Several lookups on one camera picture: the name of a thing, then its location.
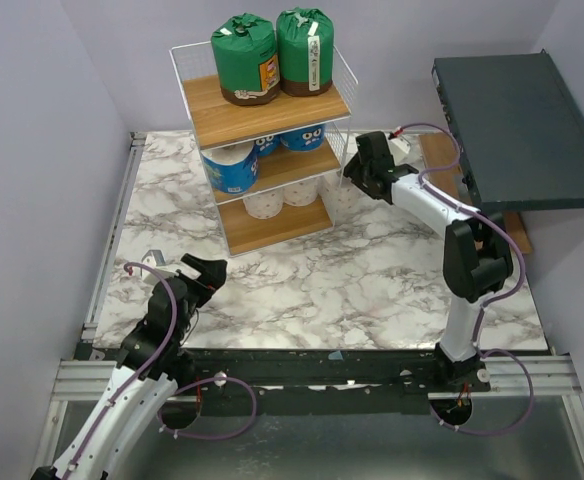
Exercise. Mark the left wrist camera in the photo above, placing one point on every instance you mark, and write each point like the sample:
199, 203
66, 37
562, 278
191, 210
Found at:
151, 267

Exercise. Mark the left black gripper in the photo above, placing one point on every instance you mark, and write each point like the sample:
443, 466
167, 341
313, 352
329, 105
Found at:
213, 273

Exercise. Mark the green roll orange label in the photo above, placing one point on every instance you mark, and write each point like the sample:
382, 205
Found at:
245, 54

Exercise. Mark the white wire wooden shelf unit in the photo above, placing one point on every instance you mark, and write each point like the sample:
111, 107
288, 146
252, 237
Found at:
217, 123

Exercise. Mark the wooden board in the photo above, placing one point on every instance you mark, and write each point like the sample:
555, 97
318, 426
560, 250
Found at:
438, 151

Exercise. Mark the white patterned roll blue dots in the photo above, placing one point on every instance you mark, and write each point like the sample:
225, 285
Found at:
265, 205

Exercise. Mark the black mounting rail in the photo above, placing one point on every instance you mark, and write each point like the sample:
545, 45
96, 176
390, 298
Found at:
319, 382

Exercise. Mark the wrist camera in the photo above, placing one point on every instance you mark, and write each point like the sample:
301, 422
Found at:
399, 147
151, 267

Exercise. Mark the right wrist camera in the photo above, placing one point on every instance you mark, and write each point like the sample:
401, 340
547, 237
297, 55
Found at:
399, 147

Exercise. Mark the dark teal metal box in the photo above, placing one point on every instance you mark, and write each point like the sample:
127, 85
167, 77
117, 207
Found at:
519, 128

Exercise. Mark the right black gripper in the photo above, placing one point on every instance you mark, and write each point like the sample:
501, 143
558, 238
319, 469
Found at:
368, 163

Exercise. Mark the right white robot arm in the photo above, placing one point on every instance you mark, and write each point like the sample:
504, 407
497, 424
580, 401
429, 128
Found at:
476, 258

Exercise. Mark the green roll white label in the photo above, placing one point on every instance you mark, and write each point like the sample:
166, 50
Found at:
305, 39

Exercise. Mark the aluminium extrusion rail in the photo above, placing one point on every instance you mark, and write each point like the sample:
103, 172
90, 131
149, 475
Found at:
524, 375

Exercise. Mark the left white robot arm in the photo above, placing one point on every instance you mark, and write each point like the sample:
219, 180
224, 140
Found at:
149, 368

